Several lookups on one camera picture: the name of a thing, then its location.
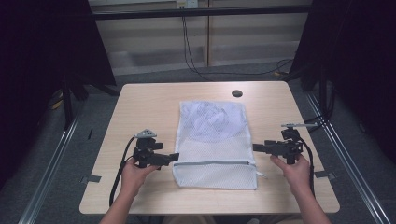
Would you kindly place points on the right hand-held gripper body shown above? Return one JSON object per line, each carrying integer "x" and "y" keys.
{"x": 289, "y": 146}

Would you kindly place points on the white mesh laundry bag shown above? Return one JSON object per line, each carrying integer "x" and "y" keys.
{"x": 214, "y": 161}

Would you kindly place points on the person's left hand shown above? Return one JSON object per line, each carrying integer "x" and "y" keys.
{"x": 134, "y": 177}

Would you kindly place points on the yellow floor item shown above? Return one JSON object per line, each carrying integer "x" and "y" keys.
{"x": 57, "y": 104}

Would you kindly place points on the person's right hand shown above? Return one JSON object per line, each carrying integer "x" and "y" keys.
{"x": 295, "y": 177}

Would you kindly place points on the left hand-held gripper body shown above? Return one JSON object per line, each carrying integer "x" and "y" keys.
{"x": 144, "y": 152}

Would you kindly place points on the white cloth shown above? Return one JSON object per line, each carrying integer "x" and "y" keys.
{"x": 213, "y": 121}

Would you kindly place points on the black metal stand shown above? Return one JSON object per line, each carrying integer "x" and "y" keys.
{"x": 67, "y": 105}

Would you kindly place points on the person's lap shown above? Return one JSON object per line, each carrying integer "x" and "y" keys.
{"x": 199, "y": 220}

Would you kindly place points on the black curtain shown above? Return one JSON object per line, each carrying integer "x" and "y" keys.
{"x": 40, "y": 62}
{"x": 358, "y": 62}

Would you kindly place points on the black horizontal bar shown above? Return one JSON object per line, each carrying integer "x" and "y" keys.
{"x": 193, "y": 12}

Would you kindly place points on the white wall socket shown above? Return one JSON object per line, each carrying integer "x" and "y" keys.
{"x": 186, "y": 3}

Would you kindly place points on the grey tape strip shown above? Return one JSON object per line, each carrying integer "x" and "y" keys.
{"x": 91, "y": 179}
{"x": 323, "y": 174}

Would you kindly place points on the metal floor rail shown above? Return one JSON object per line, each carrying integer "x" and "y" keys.
{"x": 49, "y": 174}
{"x": 348, "y": 161}

